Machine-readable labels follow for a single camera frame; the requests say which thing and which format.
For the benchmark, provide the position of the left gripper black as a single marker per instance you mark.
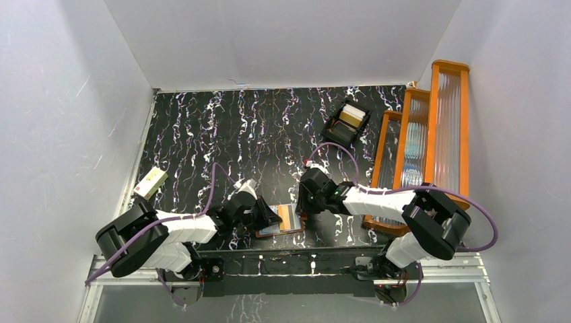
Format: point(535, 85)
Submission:
point(260, 214)

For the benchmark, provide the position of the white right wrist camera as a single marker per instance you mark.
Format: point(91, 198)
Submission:
point(309, 164)

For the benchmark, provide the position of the small white green box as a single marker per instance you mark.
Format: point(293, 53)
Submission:
point(150, 183)

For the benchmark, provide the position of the orange wooden tiered rack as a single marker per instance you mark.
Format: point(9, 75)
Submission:
point(428, 140)

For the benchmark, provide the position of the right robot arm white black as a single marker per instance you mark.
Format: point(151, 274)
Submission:
point(436, 223)

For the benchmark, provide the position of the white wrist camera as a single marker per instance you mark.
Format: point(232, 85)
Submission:
point(309, 164)
point(247, 186)

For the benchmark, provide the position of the black plastic card box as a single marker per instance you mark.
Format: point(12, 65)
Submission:
point(339, 132)

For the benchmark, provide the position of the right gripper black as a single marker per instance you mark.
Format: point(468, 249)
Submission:
point(303, 206)

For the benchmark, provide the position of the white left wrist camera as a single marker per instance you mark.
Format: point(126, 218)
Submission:
point(247, 186)

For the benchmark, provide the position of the brown leather card holder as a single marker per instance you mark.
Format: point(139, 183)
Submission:
point(274, 230)

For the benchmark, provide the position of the stack of cards in box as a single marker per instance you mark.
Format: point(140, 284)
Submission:
point(352, 116)

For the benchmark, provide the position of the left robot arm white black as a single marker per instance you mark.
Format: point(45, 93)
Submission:
point(150, 238)

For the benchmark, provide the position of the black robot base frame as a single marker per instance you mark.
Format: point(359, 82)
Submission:
point(355, 271)

